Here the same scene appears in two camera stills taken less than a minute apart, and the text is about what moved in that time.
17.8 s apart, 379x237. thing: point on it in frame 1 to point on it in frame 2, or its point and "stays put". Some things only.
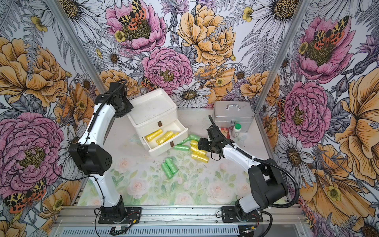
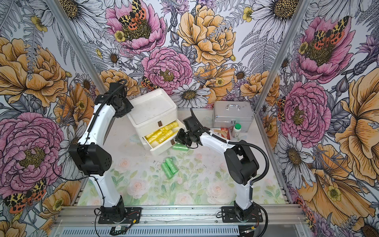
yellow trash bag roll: x=200 y=157 to x=170 y=126
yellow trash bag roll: x=153 y=135 stays put
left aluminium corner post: x=77 y=45 stays put
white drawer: x=160 y=139 stays put
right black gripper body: x=207 y=145 to x=184 y=138
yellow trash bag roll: x=164 y=138 stays put
